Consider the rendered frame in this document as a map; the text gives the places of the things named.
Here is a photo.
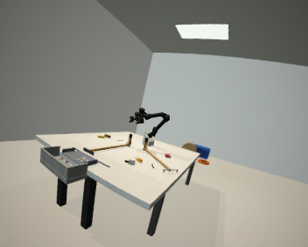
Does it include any tan wooden pole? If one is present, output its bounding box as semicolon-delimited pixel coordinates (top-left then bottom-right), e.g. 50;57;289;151
83;134;132;156

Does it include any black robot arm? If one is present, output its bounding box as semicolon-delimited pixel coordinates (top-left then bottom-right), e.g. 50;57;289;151
135;108;170;138

